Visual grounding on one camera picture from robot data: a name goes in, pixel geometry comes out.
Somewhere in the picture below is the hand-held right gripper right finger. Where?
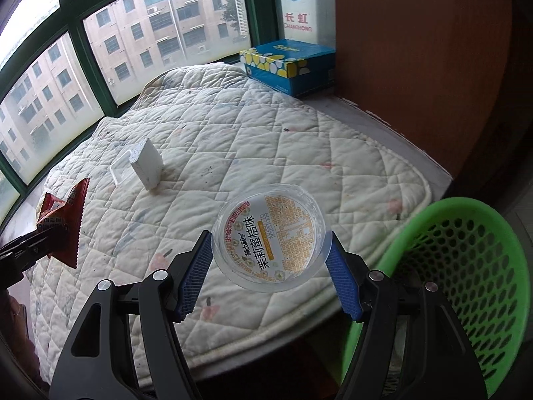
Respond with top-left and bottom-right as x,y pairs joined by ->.
325,231 -> 488,400

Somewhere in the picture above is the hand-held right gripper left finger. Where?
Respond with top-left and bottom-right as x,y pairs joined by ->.
49,230 -> 213,400

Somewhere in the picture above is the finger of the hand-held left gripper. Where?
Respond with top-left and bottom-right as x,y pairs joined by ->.
0,224 -> 69,256
0,242 -> 57,276

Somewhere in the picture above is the red snack wrapper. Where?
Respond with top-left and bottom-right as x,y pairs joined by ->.
37,177 -> 91,269

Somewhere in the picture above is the clear cup with printed lid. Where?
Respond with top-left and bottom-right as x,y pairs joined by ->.
211,181 -> 334,293

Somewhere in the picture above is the green plastic mesh basket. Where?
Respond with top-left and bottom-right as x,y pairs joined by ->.
341,197 -> 527,400

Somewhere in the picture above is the small clear plastic container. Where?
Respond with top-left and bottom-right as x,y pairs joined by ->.
109,150 -> 140,185

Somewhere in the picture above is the small white box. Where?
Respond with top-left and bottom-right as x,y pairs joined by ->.
128,137 -> 162,192

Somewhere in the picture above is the white quilted mat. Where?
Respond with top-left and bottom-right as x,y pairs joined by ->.
26,62 -> 434,388

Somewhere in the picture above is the blue tissue box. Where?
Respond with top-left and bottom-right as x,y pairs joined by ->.
239,38 -> 337,97

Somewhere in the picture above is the brown wooden cabinet panel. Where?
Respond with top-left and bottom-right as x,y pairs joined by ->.
333,0 -> 515,167

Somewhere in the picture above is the white Changhong appliance box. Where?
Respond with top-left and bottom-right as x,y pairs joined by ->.
277,0 -> 336,47

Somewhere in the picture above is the green window frame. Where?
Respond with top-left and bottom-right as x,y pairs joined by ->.
0,0 -> 276,226

